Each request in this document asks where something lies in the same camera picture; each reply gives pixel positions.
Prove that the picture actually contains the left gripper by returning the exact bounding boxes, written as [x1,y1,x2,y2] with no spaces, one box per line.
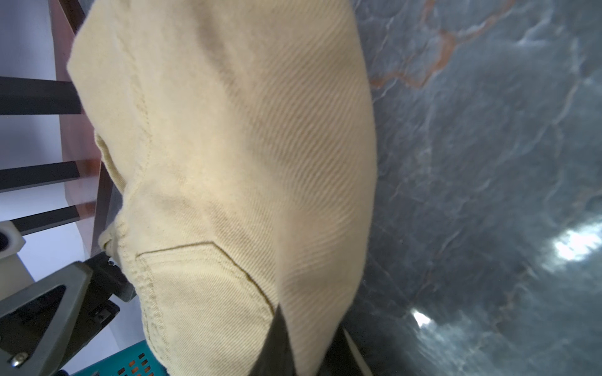
[1,253,136,375]

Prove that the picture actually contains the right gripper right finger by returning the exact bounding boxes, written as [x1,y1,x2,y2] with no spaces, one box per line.
[318,326,373,376]

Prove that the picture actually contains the brown wooden tiered stand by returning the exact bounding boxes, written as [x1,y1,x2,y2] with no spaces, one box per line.
[1,1,114,257]

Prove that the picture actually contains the teal plastic basket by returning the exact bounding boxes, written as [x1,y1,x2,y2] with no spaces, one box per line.
[74,341,169,376]

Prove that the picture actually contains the khaki pants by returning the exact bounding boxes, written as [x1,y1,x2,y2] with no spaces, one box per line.
[67,1,377,375]

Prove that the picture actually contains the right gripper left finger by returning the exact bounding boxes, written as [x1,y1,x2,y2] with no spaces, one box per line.
[249,306,296,376]

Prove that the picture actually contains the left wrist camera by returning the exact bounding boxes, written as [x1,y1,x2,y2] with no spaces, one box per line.
[0,221,26,259]

